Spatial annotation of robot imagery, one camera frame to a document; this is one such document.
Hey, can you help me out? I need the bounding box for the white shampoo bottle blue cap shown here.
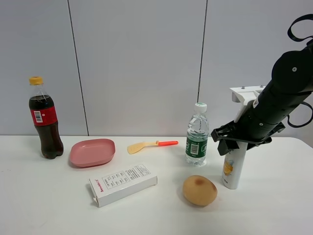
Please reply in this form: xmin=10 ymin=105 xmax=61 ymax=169
xmin=222 ymin=142 xmax=248 ymax=189

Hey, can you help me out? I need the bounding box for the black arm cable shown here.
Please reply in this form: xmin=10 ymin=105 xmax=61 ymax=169
xmin=287 ymin=14 xmax=313 ymax=43

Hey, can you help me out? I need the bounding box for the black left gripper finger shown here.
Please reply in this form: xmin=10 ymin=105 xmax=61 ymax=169
xmin=218 ymin=139 xmax=239 ymax=156

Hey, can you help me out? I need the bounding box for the pink plastic plate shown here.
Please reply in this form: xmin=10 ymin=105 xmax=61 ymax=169
xmin=69 ymin=139 xmax=115 ymax=168

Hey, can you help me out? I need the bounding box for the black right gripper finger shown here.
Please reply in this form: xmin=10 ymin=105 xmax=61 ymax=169
xmin=211 ymin=125 xmax=235 ymax=142

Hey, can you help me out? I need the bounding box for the tan potato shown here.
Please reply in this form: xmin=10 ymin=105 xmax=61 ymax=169
xmin=182 ymin=175 xmax=218 ymax=207

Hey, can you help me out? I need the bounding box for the yellow spatula orange handle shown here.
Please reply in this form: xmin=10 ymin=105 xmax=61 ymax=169
xmin=127 ymin=141 xmax=179 ymax=155

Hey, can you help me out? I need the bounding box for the cola bottle yellow cap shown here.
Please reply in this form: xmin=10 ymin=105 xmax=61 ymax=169
xmin=28 ymin=76 xmax=64 ymax=160

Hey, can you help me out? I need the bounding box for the clear water bottle green label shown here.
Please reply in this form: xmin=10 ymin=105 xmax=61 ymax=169
xmin=185 ymin=103 xmax=209 ymax=166

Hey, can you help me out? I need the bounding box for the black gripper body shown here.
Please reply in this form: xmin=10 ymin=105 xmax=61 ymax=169
xmin=228 ymin=107 xmax=286 ymax=147

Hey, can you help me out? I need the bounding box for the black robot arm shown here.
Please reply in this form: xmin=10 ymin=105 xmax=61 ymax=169
xmin=211 ymin=41 xmax=313 ymax=156

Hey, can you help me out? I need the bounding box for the white cardboard box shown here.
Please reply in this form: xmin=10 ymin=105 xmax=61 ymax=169
xmin=89 ymin=163 xmax=158 ymax=208

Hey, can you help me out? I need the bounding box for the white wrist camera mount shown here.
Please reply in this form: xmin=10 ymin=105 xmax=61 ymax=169
xmin=230 ymin=85 xmax=265 ymax=123

